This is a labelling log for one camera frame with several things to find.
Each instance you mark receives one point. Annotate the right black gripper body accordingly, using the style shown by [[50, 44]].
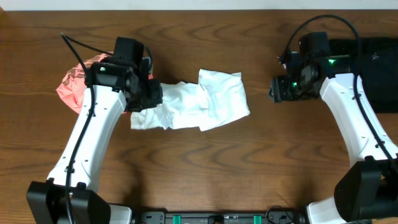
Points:
[[292, 88]]

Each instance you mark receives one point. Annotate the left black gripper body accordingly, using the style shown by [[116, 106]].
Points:
[[147, 94]]

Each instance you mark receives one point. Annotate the white t-shirt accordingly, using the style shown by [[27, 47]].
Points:
[[217, 99]]

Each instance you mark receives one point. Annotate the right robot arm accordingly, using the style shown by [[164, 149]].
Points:
[[369, 189]]

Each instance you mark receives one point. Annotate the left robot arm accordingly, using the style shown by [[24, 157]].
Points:
[[69, 195]]

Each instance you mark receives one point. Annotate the black fabric container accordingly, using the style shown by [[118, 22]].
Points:
[[378, 68]]

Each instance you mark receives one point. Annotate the pink printed t-shirt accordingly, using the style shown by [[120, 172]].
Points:
[[73, 90]]

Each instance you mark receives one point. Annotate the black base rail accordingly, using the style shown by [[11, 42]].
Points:
[[274, 215]]

